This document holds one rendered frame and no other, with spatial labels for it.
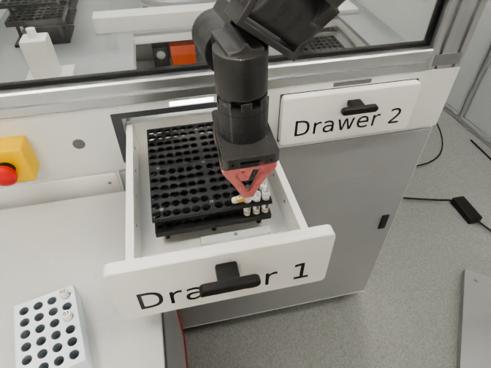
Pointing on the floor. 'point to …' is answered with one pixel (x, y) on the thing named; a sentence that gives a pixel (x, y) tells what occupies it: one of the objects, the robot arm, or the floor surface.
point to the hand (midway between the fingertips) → (245, 184)
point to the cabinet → (324, 152)
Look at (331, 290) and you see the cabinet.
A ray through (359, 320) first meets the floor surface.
